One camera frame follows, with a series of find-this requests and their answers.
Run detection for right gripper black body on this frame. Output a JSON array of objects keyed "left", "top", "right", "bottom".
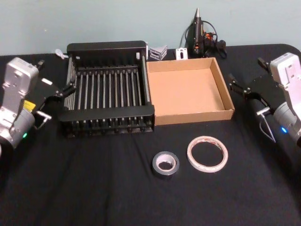
[{"left": 244, "top": 72, "right": 286, "bottom": 113}]

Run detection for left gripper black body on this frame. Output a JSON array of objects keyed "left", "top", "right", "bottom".
[{"left": 23, "top": 70, "right": 63, "bottom": 114}]

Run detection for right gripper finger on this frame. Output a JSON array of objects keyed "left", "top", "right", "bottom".
[
  {"left": 257, "top": 57, "right": 271, "bottom": 72},
  {"left": 228, "top": 73, "right": 253, "bottom": 98}
]

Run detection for roll of white tape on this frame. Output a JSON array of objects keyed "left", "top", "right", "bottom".
[{"left": 187, "top": 136, "right": 229, "bottom": 174}]

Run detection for roll of silver tape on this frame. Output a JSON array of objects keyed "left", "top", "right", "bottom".
[{"left": 151, "top": 151, "right": 181, "bottom": 180}]

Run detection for black rack with steel bars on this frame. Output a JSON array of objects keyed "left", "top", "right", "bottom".
[{"left": 57, "top": 40, "right": 155, "bottom": 139}]

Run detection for shallow brown cardboard tray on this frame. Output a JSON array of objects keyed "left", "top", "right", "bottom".
[{"left": 145, "top": 57, "right": 236, "bottom": 127}]

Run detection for clear plastic case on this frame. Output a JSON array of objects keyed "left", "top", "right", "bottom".
[{"left": 149, "top": 45, "right": 168, "bottom": 61}]

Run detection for black table cloth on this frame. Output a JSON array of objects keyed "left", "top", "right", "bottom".
[{"left": 0, "top": 43, "right": 301, "bottom": 226}]

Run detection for right gripper thin cable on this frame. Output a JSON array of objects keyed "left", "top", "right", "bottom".
[{"left": 256, "top": 107, "right": 277, "bottom": 143}]

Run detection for black tool power cord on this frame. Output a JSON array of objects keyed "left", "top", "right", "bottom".
[{"left": 180, "top": 20, "right": 228, "bottom": 58}]

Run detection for white slotted plastic bracket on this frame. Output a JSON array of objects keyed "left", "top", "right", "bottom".
[{"left": 175, "top": 48, "right": 189, "bottom": 59}]

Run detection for black corded tool orange parts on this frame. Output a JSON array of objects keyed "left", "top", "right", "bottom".
[{"left": 188, "top": 8, "right": 218, "bottom": 58}]

